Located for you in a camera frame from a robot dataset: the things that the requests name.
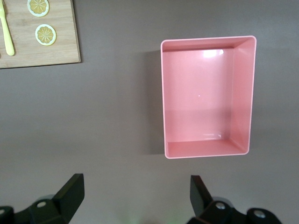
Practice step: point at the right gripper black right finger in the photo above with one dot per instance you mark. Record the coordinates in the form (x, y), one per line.
(199, 198)

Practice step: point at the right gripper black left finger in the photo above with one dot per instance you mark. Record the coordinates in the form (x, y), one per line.
(67, 193)

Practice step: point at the pink plastic bin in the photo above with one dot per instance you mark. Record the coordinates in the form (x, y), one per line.
(198, 98)

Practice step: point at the wooden cutting board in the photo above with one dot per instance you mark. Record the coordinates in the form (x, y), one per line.
(58, 35)

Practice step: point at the lemon slice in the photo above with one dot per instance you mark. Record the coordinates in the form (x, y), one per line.
(45, 34)
(38, 7)

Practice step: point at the yellow plastic fork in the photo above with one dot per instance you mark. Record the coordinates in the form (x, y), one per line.
(8, 39)

